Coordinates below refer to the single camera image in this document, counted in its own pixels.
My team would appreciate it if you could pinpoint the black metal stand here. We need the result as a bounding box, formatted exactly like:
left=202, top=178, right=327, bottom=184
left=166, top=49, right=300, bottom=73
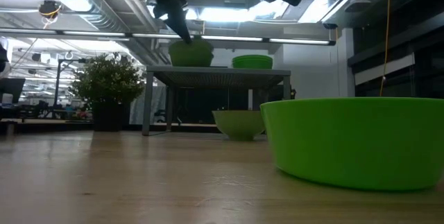
left=55, top=57, right=87, bottom=107

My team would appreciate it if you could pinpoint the black monitor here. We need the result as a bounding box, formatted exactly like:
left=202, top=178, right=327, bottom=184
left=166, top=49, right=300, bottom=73
left=0, top=77, right=26, bottom=95

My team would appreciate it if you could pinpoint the grey perforated metal shelf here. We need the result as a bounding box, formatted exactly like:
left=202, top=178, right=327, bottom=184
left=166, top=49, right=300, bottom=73
left=142, top=64, right=292, bottom=137

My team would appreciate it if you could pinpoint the black ceiling device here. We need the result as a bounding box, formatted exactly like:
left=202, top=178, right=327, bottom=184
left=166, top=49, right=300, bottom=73
left=37, top=0, right=63, bottom=29

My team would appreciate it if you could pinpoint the green potted plant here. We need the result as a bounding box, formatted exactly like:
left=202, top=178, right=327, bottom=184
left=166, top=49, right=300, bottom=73
left=69, top=53, right=146, bottom=132

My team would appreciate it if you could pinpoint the yellow cable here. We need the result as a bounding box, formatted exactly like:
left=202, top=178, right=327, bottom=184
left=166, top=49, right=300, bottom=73
left=379, top=0, right=393, bottom=97

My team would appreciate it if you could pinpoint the long ceiling light bar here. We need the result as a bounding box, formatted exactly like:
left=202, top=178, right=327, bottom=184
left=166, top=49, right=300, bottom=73
left=0, top=28, right=336, bottom=46

